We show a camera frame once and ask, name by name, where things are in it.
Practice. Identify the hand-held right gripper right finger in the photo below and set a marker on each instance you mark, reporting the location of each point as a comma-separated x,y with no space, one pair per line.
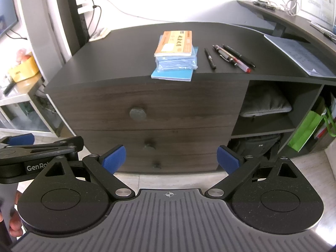
228,160

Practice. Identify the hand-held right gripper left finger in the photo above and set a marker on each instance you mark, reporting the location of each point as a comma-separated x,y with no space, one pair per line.
115,160

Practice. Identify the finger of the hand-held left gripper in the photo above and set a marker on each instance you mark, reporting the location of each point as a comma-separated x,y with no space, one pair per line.
21,139
60,145

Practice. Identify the large dark wooden drawer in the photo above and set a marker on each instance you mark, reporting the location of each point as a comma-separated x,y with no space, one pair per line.
178,105

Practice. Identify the orange receipt book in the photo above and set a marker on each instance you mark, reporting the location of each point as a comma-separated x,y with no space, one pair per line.
174,43

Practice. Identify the medium dark wooden drawer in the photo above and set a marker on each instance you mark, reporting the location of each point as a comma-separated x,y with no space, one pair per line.
189,141

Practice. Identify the small dark wooden drawer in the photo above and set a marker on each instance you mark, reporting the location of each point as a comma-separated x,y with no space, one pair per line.
181,164

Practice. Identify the person's left hand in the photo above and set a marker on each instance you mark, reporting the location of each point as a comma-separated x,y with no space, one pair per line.
15,224

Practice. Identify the glass side table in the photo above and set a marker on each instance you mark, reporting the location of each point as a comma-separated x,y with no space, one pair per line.
26,115

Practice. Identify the black backpack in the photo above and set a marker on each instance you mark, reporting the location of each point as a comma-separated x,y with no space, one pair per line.
257,144

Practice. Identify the black remote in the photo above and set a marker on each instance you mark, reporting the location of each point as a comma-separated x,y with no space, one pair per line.
9,88

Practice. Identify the yellow box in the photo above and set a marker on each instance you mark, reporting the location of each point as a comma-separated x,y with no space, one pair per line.
23,68

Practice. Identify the green paper bag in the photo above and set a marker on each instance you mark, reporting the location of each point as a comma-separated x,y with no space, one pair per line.
304,131

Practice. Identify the red tipped pen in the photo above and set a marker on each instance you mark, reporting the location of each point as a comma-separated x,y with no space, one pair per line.
243,67

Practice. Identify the red folders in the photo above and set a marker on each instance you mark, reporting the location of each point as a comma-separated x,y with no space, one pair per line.
324,130

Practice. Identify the blue notepad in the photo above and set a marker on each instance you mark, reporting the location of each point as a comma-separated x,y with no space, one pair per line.
170,75

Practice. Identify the black marker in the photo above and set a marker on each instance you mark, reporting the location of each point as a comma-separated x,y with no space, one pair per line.
210,59

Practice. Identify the silver clip pen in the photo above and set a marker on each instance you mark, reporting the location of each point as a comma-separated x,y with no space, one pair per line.
226,56

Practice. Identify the black pen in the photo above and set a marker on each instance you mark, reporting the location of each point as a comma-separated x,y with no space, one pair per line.
240,56

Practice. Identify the pack of blue face masks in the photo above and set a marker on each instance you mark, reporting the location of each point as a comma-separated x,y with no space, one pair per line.
176,62

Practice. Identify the dark wooden cabinet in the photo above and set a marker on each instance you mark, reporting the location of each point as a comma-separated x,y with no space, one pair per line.
118,47

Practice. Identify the black power strip tower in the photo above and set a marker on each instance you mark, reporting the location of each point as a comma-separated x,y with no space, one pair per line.
82,23

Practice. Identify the document in plastic sleeve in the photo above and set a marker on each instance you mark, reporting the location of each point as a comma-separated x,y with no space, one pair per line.
296,52

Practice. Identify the white charger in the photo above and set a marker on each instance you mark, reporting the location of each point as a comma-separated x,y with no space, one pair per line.
85,9

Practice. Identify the dark raised counter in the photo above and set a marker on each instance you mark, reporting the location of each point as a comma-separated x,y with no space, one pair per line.
288,21

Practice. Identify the black adapter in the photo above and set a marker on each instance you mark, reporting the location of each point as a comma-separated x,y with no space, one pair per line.
263,5

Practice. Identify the framed certificate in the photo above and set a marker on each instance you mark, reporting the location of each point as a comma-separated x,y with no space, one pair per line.
317,2

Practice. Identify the wall monitor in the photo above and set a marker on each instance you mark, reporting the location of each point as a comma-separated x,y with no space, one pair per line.
6,5

